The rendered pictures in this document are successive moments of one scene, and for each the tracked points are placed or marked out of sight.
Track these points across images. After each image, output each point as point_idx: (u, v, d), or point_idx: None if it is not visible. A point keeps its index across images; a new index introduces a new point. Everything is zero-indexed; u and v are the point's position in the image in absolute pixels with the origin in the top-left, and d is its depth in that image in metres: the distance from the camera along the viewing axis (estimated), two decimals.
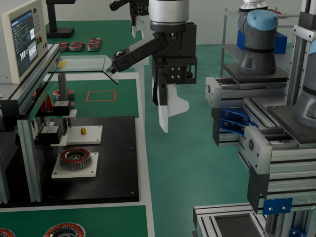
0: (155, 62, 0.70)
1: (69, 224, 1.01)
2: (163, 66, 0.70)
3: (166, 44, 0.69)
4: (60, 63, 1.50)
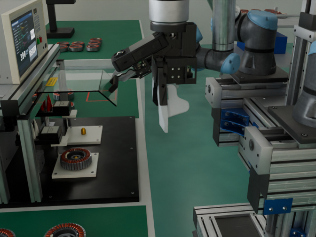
0: (155, 62, 0.70)
1: (70, 224, 1.02)
2: (163, 66, 0.70)
3: (166, 44, 0.69)
4: (50, 80, 1.29)
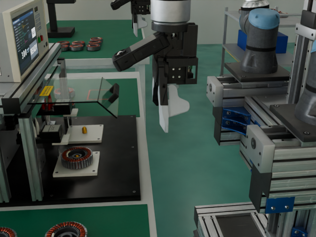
0: (156, 62, 0.70)
1: (71, 223, 1.01)
2: (164, 66, 0.70)
3: (168, 44, 0.69)
4: (45, 89, 1.19)
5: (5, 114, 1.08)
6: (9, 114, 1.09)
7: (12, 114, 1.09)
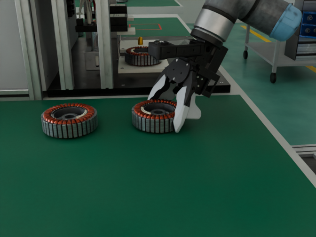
0: (190, 65, 0.73)
1: (160, 100, 0.81)
2: (194, 70, 0.74)
3: (203, 53, 0.74)
4: None
5: None
6: None
7: None
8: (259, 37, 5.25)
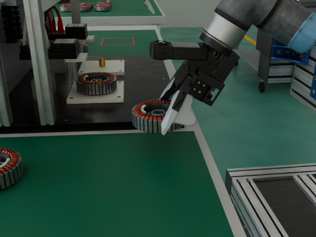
0: (188, 68, 0.70)
1: (169, 101, 0.80)
2: (193, 75, 0.71)
3: (206, 59, 0.70)
4: None
5: (4, 3, 0.80)
6: (10, 4, 0.80)
7: (15, 4, 0.80)
8: (252, 42, 5.17)
